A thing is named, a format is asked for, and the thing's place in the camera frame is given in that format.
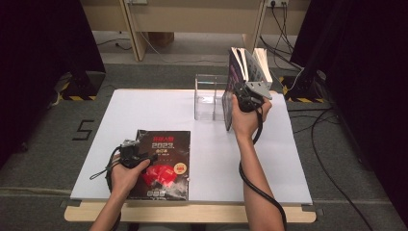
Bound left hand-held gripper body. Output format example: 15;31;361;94
118;138;151;169

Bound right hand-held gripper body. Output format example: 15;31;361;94
235;81;273;114

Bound black book with red print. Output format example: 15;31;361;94
127;129;191;201

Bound white book with picture grid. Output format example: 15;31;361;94
244;47;274;92

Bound clear acrylic book rack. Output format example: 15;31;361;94
193;73;230;122

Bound person's left hand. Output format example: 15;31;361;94
110;156;151;196

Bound person's right hand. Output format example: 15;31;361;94
230;95;273;141

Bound black stand base striped tape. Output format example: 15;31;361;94
278;68;327;104
58;70;107;102

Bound light wooden table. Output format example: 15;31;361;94
64;88;318;224

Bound light wooden desk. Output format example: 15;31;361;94
80;0;312;63

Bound brown cardboard box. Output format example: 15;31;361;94
147;31;176;48

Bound black curtain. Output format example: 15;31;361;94
290;0;408;225
0;0;108;167

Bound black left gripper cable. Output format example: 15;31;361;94
104;145;124;231

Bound thin black wrist strap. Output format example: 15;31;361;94
89;162;115;181

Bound black floor cable bundle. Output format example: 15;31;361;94
259;1;304;71

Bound white wall socket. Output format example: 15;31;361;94
267;0;291;9

